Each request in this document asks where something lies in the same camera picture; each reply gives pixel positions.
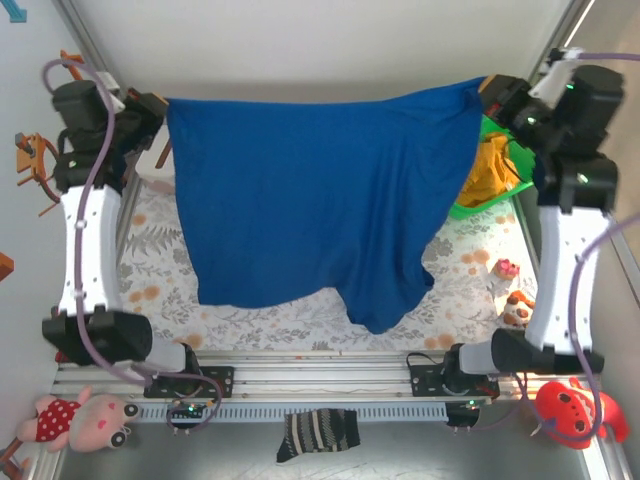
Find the blue t-shirt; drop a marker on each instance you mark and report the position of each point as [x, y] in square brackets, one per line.
[320, 200]

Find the red dinosaur plush toy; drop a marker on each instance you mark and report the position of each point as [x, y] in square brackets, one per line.
[570, 410]

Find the orange block wall sticker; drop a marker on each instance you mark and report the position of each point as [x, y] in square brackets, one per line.
[5, 267]

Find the aluminium frame post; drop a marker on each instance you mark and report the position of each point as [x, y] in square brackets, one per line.
[571, 25]
[80, 30]

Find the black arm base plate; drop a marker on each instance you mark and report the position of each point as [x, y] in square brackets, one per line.
[220, 382]
[425, 382]

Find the green plastic basket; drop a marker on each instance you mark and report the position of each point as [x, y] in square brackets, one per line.
[520, 165]

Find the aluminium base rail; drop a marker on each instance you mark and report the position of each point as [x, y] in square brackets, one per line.
[320, 380]

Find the pink pig plush toy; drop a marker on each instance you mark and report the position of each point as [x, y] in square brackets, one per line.
[95, 420]

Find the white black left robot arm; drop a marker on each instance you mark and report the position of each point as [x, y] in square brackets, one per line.
[90, 250]

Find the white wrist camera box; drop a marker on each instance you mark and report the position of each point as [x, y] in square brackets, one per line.
[555, 75]
[107, 80]

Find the yellow cloth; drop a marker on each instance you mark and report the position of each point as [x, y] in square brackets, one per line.
[487, 175]

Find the floral table mat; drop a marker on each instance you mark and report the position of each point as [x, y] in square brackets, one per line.
[280, 325]

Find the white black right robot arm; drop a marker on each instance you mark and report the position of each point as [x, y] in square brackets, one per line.
[565, 280]

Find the small control circuit board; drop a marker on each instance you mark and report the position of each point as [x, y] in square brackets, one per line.
[189, 411]
[472, 404]

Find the small brown dog toy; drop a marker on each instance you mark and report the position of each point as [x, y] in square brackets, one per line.
[517, 310]

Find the orange claw gripper wall sticker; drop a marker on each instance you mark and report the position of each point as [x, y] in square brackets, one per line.
[30, 165]

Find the black striped sock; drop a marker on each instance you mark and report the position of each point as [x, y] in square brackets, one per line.
[315, 435]

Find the small pink plush toy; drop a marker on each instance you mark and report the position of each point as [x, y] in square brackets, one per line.
[506, 269]

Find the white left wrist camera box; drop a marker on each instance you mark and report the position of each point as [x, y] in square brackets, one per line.
[107, 80]

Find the orange robot sticker grey plate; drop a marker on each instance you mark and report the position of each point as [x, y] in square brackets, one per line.
[72, 56]

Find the blue beam wall sticker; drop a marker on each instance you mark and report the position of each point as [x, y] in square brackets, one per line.
[17, 12]

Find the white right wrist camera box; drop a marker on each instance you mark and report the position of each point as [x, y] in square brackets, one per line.
[555, 75]

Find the white tissue box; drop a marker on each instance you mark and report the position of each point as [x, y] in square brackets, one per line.
[150, 170]

